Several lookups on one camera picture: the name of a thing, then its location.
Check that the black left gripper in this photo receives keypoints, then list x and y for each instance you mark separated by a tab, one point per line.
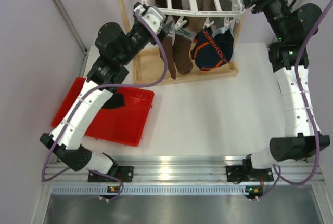
162	35

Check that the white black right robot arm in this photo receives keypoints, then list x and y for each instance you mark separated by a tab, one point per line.
290	64

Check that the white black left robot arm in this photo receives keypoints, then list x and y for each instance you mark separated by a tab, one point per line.
116	50

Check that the black sock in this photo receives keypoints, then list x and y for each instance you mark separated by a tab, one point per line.
116	101

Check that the red plastic tray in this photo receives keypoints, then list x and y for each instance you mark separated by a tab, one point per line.
117	122

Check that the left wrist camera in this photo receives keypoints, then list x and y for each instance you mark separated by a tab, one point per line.
151	15

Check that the wooden hanger stand frame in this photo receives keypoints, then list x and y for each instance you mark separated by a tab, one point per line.
195	74

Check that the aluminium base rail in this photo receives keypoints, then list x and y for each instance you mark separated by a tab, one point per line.
169	175

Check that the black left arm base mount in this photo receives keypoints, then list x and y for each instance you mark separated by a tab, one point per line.
122	173

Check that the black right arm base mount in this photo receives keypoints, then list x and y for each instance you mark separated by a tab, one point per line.
249	174

